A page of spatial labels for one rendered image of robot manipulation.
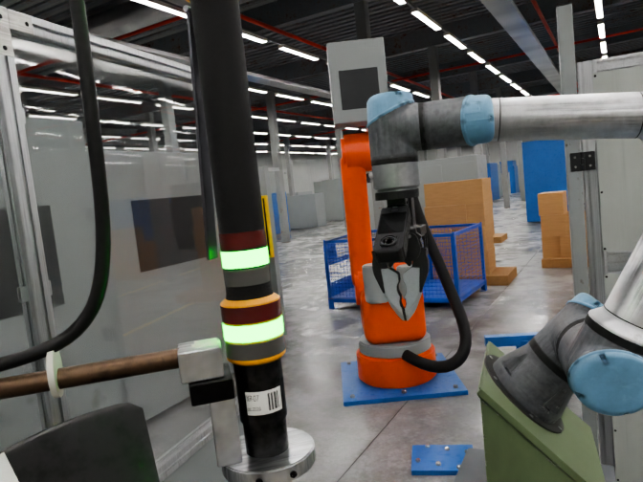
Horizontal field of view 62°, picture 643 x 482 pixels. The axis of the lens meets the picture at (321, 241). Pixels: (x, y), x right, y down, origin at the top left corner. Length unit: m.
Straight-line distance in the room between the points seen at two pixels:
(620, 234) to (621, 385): 1.27
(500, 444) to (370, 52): 3.64
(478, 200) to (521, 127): 7.33
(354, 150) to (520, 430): 3.50
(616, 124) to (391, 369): 3.53
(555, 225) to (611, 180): 7.45
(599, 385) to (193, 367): 0.69
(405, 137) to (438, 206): 7.65
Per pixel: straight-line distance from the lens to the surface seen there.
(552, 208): 9.56
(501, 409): 1.01
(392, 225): 0.82
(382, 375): 4.38
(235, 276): 0.38
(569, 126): 0.99
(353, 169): 4.36
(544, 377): 1.08
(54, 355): 0.40
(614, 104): 1.01
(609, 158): 2.15
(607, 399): 0.95
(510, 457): 1.05
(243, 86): 0.38
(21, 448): 0.52
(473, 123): 0.84
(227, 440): 0.41
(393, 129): 0.84
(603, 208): 2.15
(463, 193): 8.34
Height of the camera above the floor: 1.64
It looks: 5 degrees down
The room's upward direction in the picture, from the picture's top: 6 degrees counter-clockwise
